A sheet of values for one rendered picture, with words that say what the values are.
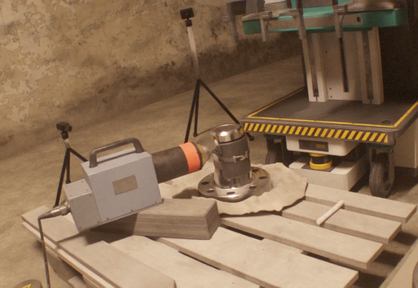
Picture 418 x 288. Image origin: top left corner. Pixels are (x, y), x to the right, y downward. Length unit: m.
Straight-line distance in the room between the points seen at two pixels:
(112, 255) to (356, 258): 0.69
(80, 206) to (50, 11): 2.52
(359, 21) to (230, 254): 0.92
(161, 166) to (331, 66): 0.93
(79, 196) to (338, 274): 0.76
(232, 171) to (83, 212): 0.51
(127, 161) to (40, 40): 2.38
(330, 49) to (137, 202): 1.07
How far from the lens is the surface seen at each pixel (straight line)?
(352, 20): 1.63
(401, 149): 1.82
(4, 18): 3.54
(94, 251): 1.39
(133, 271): 1.23
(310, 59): 1.96
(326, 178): 1.74
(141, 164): 1.36
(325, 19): 1.68
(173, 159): 1.42
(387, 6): 1.57
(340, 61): 1.95
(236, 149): 1.48
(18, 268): 1.81
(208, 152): 1.48
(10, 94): 3.52
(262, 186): 1.51
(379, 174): 1.68
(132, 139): 1.39
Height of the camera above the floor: 0.81
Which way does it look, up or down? 19 degrees down
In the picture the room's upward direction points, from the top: 10 degrees counter-clockwise
